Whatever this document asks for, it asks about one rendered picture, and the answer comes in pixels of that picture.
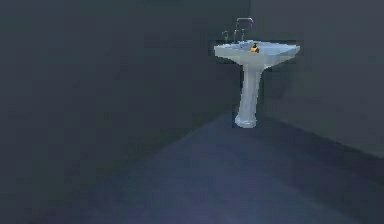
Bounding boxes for white pedestal sink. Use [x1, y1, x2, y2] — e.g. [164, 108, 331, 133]
[213, 40, 301, 129]

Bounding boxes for grey metal faucet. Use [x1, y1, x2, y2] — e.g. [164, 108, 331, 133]
[221, 17, 255, 44]

